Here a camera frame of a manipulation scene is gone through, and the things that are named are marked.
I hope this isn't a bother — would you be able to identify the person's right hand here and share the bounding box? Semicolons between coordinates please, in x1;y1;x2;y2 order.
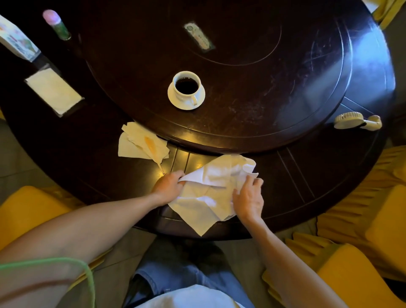
232;174;264;224

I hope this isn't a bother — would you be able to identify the person's left hand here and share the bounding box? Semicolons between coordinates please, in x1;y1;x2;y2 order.
151;170;186;207

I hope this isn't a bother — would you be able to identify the wooden stir stick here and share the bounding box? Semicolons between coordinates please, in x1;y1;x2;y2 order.
144;136;165;175

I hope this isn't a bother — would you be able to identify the white cloth napkin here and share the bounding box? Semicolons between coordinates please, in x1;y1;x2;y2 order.
167;154;259;237

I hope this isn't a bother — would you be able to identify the white saucer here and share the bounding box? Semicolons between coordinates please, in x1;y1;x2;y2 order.
167;81;206;111

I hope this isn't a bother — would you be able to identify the white coffee cup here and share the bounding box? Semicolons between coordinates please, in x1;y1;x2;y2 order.
172;71;203;107

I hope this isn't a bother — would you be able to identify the person's right forearm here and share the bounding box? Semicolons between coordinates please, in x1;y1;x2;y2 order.
246;219;348;308

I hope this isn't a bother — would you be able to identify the person's left forearm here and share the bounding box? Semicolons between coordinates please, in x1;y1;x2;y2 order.
0;192;162;308

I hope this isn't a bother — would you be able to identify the dark wooden round table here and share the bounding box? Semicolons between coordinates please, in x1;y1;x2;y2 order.
0;0;396;240

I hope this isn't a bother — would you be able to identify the flat cream paper tissue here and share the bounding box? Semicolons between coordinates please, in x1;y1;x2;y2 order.
118;132;153;160

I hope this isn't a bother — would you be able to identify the folded cream paper tissue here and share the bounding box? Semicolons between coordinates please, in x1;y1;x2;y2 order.
121;121;170;165

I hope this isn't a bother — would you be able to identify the dark wooden turntable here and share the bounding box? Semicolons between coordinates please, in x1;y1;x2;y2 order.
76;0;353;154

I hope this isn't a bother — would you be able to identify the white shirt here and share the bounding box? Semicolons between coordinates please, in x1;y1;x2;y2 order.
134;284;247;308

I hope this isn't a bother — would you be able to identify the cream handheld fan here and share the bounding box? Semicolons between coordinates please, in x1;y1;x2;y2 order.
333;111;383;132

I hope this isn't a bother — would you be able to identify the white tissue pack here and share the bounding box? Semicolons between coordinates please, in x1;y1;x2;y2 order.
25;67;85;117

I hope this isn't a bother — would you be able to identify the black tray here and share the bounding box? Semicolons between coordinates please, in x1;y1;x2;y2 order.
24;52;86;118

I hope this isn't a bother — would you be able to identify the green bottle pink cap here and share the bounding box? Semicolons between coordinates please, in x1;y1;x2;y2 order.
42;9;72;41

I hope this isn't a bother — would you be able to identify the colourful printed box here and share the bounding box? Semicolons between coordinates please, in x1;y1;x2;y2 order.
0;14;41;63

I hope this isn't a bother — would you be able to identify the white paper sheet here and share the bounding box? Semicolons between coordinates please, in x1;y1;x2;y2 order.
361;0;381;13

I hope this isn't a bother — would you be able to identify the green cable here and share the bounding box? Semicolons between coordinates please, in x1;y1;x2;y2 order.
0;257;96;308

